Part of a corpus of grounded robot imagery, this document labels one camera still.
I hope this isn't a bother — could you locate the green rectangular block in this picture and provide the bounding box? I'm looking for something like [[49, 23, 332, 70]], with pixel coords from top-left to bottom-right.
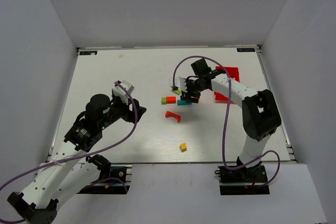
[[171, 89, 182, 95]]

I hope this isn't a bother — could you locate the teal long block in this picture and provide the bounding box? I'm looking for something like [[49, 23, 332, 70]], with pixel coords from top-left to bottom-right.
[[177, 100, 192, 106]]

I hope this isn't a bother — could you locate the orange rectangular block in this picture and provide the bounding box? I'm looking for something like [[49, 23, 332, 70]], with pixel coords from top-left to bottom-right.
[[166, 96, 176, 104]]

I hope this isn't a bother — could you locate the red plastic bin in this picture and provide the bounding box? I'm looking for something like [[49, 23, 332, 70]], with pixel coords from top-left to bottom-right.
[[214, 66, 240, 103]]

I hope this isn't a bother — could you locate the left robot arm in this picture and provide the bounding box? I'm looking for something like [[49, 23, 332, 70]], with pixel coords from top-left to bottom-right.
[[7, 94, 146, 223]]

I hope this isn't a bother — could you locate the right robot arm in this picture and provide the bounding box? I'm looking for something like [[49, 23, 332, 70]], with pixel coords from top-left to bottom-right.
[[171, 56, 281, 187]]

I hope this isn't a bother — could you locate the red arch block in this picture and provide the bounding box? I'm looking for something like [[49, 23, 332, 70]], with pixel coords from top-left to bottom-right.
[[165, 111, 181, 123]]

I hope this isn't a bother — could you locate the yellow cube block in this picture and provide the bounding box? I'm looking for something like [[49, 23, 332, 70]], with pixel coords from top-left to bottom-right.
[[180, 143, 187, 152]]

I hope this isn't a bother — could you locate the left corner label sticker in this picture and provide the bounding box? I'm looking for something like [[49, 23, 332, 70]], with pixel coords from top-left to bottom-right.
[[79, 51, 98, 55]]

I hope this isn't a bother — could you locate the corner label sticker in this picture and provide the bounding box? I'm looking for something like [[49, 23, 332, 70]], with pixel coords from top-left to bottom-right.
[[79, 51, 98, 55], [237, 48, 255, 52]]

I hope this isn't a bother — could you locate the right corner label sticker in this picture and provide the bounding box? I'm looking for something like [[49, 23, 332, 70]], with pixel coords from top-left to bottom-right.
[[237, 48, 255, 52]]

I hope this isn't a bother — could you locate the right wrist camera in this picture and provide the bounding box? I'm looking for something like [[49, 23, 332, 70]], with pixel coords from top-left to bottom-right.
[[170, 77, 187, 92]]

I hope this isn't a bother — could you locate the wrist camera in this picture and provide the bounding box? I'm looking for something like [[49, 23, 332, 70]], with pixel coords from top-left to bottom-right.
[[170, 77, 187, 92], [112, 80, 134, 105]]

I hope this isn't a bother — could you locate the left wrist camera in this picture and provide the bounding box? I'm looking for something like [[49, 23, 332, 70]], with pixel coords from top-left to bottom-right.
[[112, 80, 134, 105]]

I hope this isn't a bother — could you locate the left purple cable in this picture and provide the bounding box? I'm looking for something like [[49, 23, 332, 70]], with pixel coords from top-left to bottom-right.
[[0, 82, 139, 223]]

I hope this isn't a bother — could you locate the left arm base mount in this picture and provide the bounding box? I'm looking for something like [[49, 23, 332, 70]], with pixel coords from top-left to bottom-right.
[[78, 164, 132, 195]]

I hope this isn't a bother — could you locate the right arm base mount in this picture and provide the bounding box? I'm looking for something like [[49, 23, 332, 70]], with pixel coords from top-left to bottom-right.
[[214, 163, 270, 196]]

